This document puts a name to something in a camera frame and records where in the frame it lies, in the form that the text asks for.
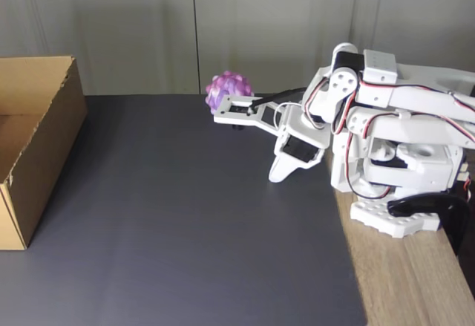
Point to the purple knobbly ball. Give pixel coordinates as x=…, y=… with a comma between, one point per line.
x=226, y=84

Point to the brown cardboard box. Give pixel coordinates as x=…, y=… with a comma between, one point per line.
x=55, y=136

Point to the dark grey table mat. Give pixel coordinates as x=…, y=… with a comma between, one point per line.
x=167, y=211

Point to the black table clamp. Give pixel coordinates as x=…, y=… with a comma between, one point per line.
x=452, y=214

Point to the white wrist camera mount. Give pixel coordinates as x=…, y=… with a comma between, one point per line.
x=226, y=118

